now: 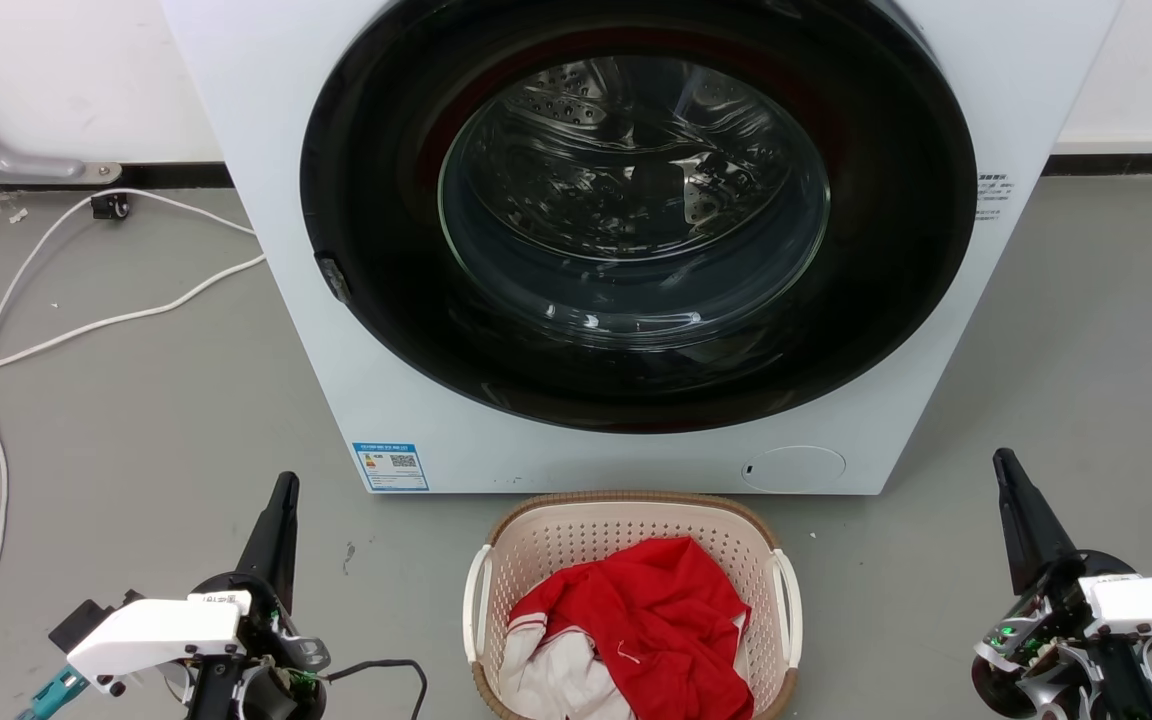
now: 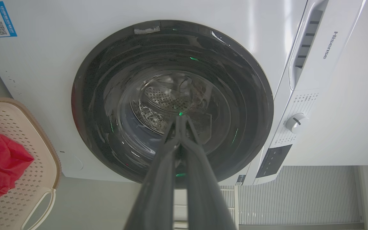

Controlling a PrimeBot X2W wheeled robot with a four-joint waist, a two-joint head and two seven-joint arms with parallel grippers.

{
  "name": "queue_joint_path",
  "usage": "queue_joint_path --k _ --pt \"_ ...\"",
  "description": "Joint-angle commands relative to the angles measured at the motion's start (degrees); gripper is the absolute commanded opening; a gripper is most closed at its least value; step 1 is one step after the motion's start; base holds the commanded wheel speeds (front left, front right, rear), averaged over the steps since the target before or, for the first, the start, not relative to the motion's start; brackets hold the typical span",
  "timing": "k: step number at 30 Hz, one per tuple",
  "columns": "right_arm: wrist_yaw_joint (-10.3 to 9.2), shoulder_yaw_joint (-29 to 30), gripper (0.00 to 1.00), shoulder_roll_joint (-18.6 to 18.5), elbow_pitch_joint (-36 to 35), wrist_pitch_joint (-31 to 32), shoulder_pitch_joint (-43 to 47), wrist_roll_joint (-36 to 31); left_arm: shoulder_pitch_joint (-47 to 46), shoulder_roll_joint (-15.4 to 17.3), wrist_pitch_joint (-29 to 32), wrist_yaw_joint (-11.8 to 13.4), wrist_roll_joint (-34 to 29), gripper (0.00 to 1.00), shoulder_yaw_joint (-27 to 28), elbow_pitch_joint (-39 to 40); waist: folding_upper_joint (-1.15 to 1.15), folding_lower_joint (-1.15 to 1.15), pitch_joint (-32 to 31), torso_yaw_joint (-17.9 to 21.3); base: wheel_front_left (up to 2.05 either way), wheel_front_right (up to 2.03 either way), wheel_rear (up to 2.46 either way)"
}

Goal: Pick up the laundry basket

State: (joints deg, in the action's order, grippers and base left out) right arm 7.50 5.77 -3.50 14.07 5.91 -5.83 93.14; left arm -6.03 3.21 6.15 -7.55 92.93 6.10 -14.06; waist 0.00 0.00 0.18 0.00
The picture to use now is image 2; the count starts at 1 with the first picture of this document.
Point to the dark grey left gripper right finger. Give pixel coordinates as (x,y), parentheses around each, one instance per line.
(203,191)

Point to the beige perforated laundry basket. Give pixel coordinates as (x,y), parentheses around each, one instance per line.
(40,166)

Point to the white ribbed radiator panel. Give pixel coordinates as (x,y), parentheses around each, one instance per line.
(299,195)

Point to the white washing machine dial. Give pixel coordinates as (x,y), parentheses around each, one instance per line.
(295,122)

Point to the round dark washing machine door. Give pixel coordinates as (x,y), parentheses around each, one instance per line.
(113,95)

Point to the white Hisense washing machine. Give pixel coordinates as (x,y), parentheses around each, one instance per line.
(43,80)

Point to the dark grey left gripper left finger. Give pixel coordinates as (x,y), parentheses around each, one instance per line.
(158,191)

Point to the white tape strip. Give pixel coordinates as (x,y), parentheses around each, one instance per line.
(147,30)

